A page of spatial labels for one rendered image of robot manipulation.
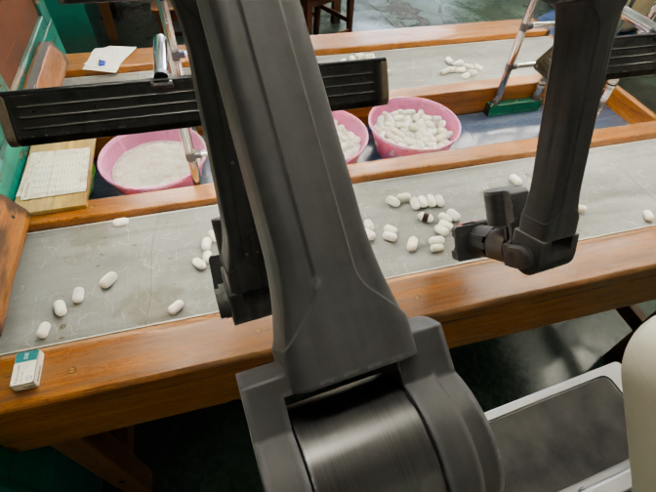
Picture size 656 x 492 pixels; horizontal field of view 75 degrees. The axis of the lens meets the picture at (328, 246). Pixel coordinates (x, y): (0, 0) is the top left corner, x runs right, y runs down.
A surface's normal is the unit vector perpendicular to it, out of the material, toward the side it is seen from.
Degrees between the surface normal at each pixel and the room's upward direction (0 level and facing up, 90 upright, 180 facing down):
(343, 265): 33
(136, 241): 0
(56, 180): 0
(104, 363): 0
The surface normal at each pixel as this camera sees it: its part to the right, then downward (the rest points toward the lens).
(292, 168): 0.26, -0.15
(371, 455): 0.12, -0.53
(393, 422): 0.04, -0.69
